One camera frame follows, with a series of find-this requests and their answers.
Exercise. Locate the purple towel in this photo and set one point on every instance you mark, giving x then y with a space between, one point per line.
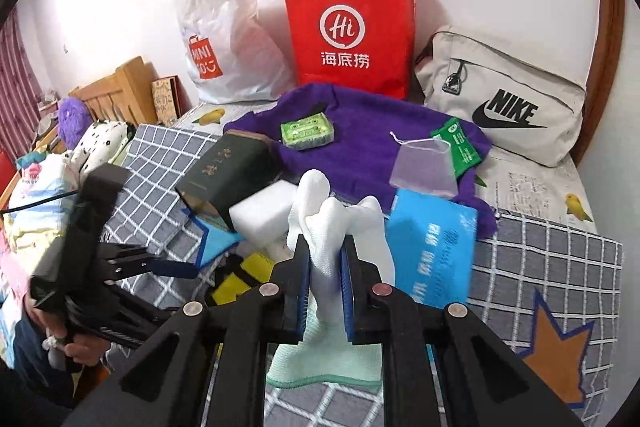
360 142

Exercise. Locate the grey checked blanket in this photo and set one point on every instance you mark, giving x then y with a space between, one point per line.
540 257

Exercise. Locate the red paper bag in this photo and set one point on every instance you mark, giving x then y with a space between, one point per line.
350 7

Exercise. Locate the polka dot pillow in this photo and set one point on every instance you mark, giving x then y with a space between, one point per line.
100 139

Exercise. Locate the light green pocket tissue pack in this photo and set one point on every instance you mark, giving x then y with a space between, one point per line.
306 130

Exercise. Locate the brown patterned box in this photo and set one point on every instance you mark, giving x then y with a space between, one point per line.
167 102

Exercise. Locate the wooden door frame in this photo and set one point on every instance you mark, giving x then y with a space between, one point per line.
607 32

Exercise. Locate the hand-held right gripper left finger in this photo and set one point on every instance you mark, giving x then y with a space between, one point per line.
300 307

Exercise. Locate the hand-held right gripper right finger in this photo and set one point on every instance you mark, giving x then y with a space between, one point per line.
346 302

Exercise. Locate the purple plush toy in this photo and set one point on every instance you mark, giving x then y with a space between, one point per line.
72 119

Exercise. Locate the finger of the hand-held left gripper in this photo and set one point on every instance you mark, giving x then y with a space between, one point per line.
127 252
172 268

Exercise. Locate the dark green box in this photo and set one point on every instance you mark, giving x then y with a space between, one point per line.
225 172

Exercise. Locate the yellow mini bag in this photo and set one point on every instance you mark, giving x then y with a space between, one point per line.
252 269

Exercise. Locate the wooden headboard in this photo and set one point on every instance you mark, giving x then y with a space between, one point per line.
130 92

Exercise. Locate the red striped curtain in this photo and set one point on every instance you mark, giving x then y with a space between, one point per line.
20 82

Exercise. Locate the blue tissue pack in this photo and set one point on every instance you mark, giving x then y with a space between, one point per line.
435 247

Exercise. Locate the person's left hand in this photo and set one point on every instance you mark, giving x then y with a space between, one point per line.
80 353

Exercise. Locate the pastel printed bedding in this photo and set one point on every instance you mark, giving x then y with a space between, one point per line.
40 227

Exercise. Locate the grey waist bag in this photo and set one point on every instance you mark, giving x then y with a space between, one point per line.
500 77

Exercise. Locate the white plastic shopping bag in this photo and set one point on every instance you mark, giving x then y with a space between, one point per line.
225 17

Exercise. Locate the mint green cloth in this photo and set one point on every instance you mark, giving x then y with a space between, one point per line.
320 362

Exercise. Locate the white foam block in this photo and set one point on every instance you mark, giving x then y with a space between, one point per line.
260 209

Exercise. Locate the person's left forearm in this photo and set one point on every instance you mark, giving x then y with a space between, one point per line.
35 377

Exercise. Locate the green packet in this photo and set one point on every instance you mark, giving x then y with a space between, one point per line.
460 147

